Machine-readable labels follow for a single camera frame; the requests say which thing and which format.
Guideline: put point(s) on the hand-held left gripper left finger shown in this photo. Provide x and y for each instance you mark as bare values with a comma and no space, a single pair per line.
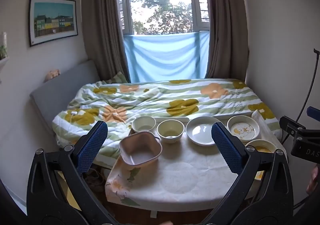
91,147

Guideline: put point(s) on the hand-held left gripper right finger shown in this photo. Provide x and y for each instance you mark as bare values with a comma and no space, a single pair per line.
226,147

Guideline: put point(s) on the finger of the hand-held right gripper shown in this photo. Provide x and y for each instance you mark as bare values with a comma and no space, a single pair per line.
314,112
290,126

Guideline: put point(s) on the white round plate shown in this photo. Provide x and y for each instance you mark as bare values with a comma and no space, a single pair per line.
200,131

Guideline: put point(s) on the person's right hand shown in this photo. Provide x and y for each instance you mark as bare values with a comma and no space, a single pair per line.
314,180

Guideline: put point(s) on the duck print plate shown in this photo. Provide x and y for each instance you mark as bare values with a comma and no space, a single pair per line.
243,128

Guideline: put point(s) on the yellow inside bowl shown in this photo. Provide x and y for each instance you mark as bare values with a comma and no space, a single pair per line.
261,142

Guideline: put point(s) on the floral tablecloth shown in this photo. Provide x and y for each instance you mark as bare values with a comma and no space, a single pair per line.
187,177

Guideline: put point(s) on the cream cup left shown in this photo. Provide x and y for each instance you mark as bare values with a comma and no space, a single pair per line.
143,124

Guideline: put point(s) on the cream round bowl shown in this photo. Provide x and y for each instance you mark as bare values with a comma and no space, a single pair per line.
170,131

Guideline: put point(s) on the grey upholstered headboard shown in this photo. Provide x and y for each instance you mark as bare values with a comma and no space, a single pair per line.
62,84

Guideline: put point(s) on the green pillow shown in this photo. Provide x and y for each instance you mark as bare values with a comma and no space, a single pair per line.
118,77

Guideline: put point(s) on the floral striped blanket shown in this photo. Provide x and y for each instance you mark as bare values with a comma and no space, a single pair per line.
150,99

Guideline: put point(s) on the small plush toy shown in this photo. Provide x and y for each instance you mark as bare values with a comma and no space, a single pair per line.
53,74

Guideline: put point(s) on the light blue cloth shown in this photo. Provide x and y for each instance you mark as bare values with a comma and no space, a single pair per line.
165,57

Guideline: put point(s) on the brown curtain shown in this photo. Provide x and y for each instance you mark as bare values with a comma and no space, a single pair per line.
225,27
102,27

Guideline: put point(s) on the framed houses picture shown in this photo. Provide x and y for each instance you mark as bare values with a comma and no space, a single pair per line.
53,21

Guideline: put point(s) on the small green plant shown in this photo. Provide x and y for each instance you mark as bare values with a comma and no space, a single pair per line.
3,48

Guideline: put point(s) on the white wall shelf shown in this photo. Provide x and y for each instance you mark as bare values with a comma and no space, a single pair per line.
3,62

